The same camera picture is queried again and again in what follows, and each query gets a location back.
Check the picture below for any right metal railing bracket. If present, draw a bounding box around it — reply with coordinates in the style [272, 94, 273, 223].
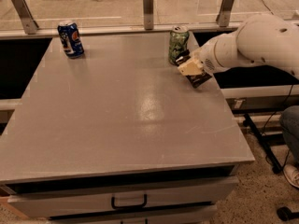
[216, 0, 235, 27]

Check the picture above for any black rxbar chocolate wrapper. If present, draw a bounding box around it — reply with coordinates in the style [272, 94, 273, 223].
[185, 52, 211, 89]

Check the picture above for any metal railing bracket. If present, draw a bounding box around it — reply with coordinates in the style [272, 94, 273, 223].
[143, 0, 154, 30]
[216, 0, 235, 27]
[11, 0, 39, 35]

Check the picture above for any green soda can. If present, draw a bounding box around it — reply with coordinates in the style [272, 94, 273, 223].
[168, 25, 190, 65]

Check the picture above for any blue pepsi can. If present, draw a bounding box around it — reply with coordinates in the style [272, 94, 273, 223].
[57, 21, 84, 58]

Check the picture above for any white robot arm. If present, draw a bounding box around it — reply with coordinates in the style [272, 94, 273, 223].
[178, 14, 299, 78]

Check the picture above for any middle metal railing bracket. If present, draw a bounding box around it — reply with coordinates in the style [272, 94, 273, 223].
[143, 0, 154, 30]

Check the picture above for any person's jeans leg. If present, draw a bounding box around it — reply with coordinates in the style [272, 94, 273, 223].
[279, 105, 299, 162]

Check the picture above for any grey drawer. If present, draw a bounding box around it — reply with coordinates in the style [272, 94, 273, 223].
[8, 176, 238, 217]
[50, 203, 217, 224]

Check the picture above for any lower grey drawer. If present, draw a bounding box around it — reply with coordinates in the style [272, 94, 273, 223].
[50, 203, 217, 224]

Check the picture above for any black stand leg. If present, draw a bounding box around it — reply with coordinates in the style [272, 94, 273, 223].
[243, 114, 283, 174]

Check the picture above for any black drawer handle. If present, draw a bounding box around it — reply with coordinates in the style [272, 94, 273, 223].
[110, 194, 148, 210]

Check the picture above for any upper grey drawer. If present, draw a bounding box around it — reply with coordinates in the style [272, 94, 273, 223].
[8, 176, 238, 217]

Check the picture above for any black caster wheel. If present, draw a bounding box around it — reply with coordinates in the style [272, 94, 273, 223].
[277, 206, 299, 221]

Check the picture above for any white sneaker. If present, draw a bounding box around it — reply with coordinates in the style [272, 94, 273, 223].
[283, 164, 299, 188]

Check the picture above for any left metal railing bracket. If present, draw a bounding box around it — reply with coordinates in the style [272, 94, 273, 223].
[11, 0, 39, 35]

